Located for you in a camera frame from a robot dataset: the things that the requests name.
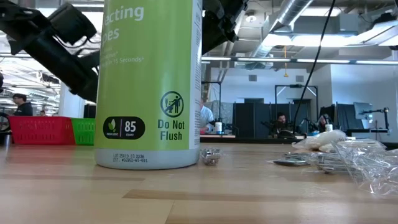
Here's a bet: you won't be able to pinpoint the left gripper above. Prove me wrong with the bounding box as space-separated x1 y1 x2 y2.
63 51 100 103

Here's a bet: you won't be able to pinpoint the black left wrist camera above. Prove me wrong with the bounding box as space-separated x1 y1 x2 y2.
48 2 98 47

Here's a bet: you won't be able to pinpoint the clear packet with metal tool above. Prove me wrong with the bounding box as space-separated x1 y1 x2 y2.
316 153 352 175

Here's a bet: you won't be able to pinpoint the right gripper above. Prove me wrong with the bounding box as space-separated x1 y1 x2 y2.
201 0 249 55

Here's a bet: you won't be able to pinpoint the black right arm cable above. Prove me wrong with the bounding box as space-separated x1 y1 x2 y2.
293 0 336 132

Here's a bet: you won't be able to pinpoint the person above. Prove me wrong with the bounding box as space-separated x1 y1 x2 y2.
12 93 34 117
317 113 332 133
270 111 290 138
200 99 215 133

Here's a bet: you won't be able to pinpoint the red plastic slotted basket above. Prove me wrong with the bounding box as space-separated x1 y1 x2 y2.
8 116 76 146

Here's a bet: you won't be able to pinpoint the green disinfecting wipes canister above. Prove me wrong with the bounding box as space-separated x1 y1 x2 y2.
94 0 203 170

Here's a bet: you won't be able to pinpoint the white cotton vanity pack bag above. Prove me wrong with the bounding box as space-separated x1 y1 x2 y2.
291 129 346 151

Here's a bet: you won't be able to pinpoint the crumpled clear plastic bag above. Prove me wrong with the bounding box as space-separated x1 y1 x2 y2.
334 139 398 197

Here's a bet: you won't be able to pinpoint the black background gantry frame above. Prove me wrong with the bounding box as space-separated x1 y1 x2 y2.
274 83 319 131
201 81 222 125

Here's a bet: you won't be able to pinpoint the clear-wrapped small metal item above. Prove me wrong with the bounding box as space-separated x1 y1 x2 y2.
200 147 222 166

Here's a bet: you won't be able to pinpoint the white round column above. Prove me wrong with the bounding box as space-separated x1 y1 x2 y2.
58 88 85 118

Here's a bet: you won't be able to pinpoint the yellow hanging cord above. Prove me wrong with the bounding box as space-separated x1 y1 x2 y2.
282 45 289 78

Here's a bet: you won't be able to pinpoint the green plastic slotted basket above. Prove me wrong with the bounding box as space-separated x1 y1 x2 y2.
71 118 96 146

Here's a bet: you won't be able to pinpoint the long ceiling light strip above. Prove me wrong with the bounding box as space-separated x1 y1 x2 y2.
201 57 398 65

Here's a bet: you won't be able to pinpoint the grey background monitor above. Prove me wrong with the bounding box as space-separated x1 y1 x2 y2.
353 101 374 130

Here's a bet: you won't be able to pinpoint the metal nail clipper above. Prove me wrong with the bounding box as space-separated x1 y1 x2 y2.
272 159 311 167

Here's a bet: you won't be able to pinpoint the black partition panels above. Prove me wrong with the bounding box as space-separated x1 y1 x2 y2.
233 102 312 140

